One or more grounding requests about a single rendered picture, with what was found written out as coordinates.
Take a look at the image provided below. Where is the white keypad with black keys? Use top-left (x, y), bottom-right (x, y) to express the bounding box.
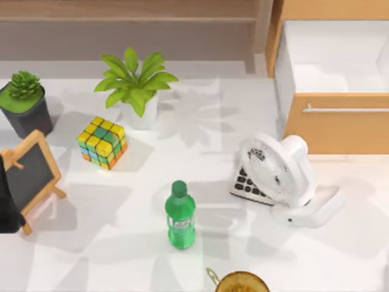
top-left (229, 165), bottom-right (275, 207)

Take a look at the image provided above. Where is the green bottle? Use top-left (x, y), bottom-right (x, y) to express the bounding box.
top-left (165, 180), bottom-right (196, 251)

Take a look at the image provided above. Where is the leafy plant in white pot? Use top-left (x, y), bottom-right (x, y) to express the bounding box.
top-left (93, 46), bottom-right (179, 130)

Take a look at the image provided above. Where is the colourful puzzle cube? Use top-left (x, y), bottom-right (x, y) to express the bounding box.
top-left (77, 116), bottom-right (128, 171)

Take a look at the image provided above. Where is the white desk fan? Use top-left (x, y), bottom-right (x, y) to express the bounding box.
top-left (237, 133), bottom-right (346, 229)

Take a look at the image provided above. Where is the wooden open shelf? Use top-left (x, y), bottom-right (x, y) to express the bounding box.
top-left (0, 0), bottom-right (274, 74)

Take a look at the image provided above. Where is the pale wooden drawer front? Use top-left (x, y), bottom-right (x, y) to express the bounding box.
top-left (283, 92), bottom-right (389, 155)

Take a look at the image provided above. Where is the golden trophy cup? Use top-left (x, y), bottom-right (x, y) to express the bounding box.
top-left (205, 267), bottom-right (271, 292)

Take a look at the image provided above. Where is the open drawer with white inside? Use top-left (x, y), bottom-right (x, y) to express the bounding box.
top-left (274, 19), bottom-right (389, 139)

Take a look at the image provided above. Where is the wooden framed blackboard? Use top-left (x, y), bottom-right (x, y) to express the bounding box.
top-left (0, 129), bottom-right (67, 235)

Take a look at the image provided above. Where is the succulent in black pot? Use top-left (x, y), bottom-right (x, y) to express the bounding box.
top-left (0, 70), bottom-right (54, 139)

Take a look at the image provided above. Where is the long metal handle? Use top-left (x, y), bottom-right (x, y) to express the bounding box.
top-left (302, 103), bottom-right (389, 113)

